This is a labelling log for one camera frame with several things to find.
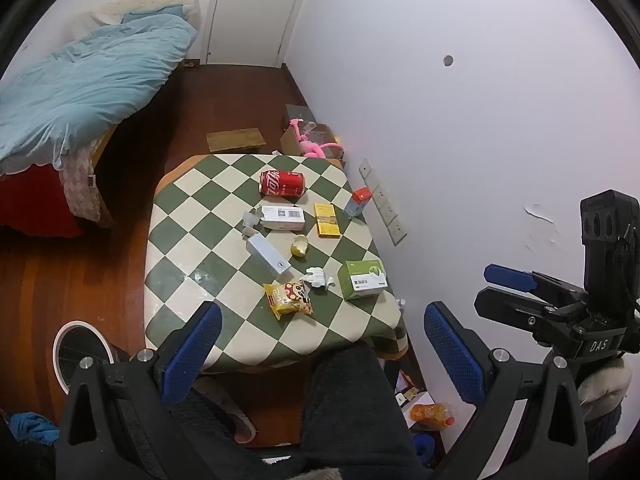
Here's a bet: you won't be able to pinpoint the green white box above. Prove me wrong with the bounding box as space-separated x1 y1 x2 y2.
337 259 387 301

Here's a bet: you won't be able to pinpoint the green white checkered tablecloth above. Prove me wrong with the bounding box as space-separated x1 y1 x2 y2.
144 153 408 373

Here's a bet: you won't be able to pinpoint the beige checkered cloth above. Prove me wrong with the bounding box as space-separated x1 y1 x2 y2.
59 147 103 223

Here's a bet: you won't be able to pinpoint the white wall outlet strip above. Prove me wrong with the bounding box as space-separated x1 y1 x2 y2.
358 158 407 246

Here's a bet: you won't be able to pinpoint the white rimmed trash bin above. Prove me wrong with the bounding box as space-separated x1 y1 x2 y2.
52 320 117 397

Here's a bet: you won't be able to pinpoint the red cloth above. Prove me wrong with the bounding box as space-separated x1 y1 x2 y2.
0 162 86 238

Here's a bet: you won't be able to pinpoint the crumpled white tissue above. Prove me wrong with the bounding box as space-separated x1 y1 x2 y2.
304 266 335 292

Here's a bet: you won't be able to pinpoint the blue roll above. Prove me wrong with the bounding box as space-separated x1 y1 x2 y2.
412 432 438 463

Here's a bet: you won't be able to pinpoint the open cardboard box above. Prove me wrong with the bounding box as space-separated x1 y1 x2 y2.
280 122 346 159

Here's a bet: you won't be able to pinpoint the yellow cigarette box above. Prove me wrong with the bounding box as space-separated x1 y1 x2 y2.
313 202 342 239

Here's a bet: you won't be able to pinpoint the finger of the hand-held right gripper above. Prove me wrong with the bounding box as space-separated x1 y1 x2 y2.
483 263 588 306
473 287 568 347

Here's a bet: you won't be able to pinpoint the light blue long box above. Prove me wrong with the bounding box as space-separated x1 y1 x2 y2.
246 232 292 278

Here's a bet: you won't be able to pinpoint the white carton box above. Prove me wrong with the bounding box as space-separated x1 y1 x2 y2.
242 205 307 233

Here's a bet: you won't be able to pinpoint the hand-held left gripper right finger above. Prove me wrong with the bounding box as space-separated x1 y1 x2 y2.
424 301 591 480

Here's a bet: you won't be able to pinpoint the blue cloth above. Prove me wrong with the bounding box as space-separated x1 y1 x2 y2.
10 412 60 446

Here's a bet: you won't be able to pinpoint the red soda can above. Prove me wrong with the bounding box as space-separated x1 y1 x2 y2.
258 170 306 198

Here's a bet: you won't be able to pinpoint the grey slipper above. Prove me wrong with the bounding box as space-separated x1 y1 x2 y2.
195 377 258 443

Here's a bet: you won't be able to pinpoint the person's dark trousers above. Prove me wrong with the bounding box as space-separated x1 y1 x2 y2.
125 342 431 480

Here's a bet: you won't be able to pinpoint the orange drink bottle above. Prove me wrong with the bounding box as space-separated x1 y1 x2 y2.
410 402 456 431

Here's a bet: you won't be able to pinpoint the grey box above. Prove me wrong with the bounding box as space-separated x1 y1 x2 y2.
285 104 314 126

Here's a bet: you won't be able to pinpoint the yellow snack packet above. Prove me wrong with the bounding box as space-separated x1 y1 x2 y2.
263 280 314 318

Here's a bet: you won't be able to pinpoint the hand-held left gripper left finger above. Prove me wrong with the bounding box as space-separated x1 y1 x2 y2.
54 301 223 480

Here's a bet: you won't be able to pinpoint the pink plush toy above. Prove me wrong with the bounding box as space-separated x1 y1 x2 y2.
289 117 346 159

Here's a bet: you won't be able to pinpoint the white door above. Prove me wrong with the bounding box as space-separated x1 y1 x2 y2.
200 0 321 68

